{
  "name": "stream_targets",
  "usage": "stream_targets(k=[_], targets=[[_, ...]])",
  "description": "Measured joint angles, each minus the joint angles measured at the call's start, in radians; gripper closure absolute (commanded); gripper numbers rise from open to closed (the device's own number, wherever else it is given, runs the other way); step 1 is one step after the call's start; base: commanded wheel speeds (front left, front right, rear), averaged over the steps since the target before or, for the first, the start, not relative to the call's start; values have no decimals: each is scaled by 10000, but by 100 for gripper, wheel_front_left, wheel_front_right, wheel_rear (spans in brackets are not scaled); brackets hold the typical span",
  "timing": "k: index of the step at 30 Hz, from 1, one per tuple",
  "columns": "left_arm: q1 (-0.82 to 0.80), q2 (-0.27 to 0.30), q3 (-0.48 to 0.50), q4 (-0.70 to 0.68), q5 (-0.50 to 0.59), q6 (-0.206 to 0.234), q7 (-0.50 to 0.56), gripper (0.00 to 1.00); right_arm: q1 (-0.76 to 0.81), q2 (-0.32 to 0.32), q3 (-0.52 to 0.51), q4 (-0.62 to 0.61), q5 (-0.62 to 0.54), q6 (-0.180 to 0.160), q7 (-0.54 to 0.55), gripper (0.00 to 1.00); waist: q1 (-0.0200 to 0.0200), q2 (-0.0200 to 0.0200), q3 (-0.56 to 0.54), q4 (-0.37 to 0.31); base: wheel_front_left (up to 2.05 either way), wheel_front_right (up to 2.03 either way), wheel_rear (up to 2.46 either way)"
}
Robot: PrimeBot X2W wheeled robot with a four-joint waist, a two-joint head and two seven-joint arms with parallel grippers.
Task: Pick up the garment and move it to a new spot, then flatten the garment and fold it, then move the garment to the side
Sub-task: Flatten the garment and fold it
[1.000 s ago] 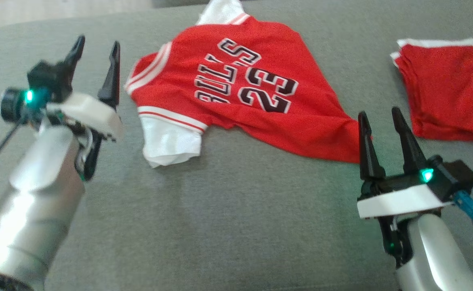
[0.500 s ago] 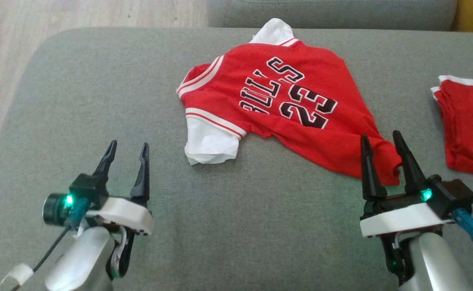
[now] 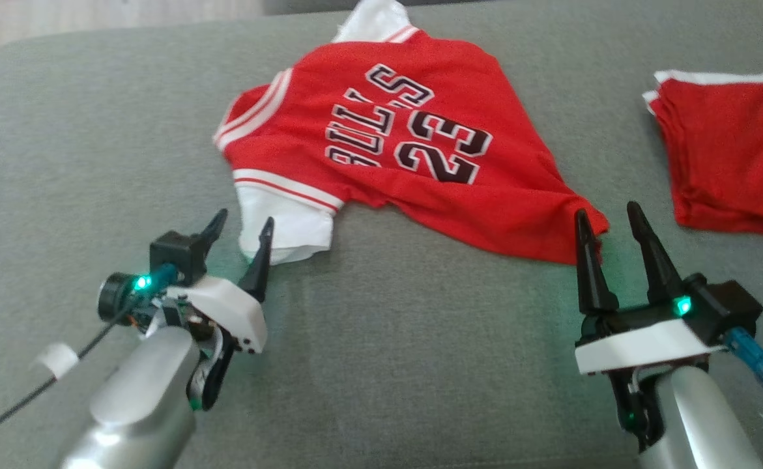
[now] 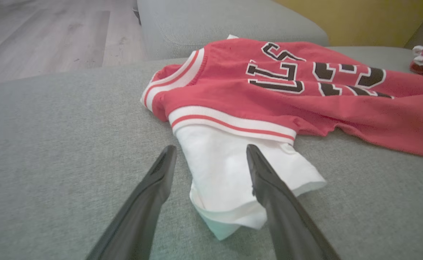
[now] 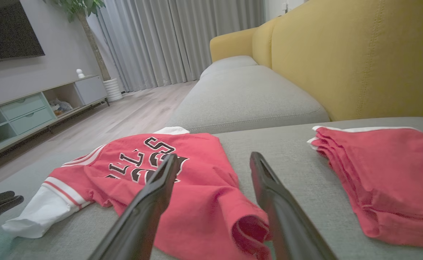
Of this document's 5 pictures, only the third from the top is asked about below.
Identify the red shorts white stripe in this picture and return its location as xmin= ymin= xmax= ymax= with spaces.
xmin=642 ymin=70 xmax=763 ymax=235

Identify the grey-green sofa seat cushion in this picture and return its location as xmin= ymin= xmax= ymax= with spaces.
xmin=0 ymin=0 xmax=763 ymax=469

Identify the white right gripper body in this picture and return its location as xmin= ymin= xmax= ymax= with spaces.
xmin=575 ymin=301 xmax=727 ymax=376

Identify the left white cable tape tab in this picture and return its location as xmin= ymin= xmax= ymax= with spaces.
xmin=33 ymin=343 xmax=80 ymax=380

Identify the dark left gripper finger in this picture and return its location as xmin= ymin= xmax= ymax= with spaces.
xmin=192 ymin=208 xmax=229 ymax=263
xmin=238 ymin=217 xmax=275 ymax=304

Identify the black cable blue plug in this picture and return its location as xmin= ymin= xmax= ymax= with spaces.
xmin=0 ymin=263 xmax=180 ymax=457
xmin=725 ymin=326 xmax=763 ymax=418

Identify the grey-green sofa back cushion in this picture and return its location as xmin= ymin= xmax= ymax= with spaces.
xmin=263 ymin=0 xmax=366 ymax=14

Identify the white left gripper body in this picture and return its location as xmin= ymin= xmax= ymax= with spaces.
xmin=163 ymin=276 xmax=269 ymax=356

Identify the red Bulls 23 jersey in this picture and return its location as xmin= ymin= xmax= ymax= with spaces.
xmin=213 ymin=0 xmax=610 ymax=266

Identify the left black cylinder green light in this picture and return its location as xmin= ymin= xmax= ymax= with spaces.
xmin=98 ymin=272 xmax=154 ymax=321

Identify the right black cable blue plug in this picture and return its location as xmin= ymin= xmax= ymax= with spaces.
xmin=725 ymin=326 xmax=763 ymax=418

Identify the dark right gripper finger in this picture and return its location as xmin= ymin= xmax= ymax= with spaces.
xmin=627 ymin=201 xmax=685 ymax=307
xmin=575 ymin=208 xmax=620 ymax=315

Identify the left black cable blue plug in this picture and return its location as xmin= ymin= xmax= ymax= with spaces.
xmin=0 ymin=263 xmax=180 ymax=457

